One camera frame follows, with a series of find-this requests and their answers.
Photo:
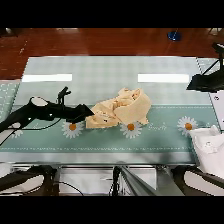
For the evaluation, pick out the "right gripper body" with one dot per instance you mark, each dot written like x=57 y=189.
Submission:
x=208 y=83

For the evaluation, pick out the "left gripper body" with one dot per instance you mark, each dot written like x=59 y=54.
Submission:
x=77 y=113

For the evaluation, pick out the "yellow shirt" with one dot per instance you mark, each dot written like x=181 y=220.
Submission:
x=133 y=108

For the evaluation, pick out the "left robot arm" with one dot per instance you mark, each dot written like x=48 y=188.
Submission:
x=23 y=113

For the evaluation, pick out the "stand with blue round foot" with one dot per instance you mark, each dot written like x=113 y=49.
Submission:
x=174 y=36

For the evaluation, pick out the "white garment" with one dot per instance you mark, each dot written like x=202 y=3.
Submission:
x=210 y=150

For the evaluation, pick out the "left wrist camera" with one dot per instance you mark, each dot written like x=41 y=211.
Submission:
x=62 y=94

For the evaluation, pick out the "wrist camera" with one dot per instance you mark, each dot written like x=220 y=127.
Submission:
x=218 y=48
x=62 y=94

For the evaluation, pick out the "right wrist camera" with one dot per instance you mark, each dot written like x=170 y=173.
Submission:
x=218 y=48

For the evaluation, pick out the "silver frame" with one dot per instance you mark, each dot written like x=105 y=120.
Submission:
x=140 y=185

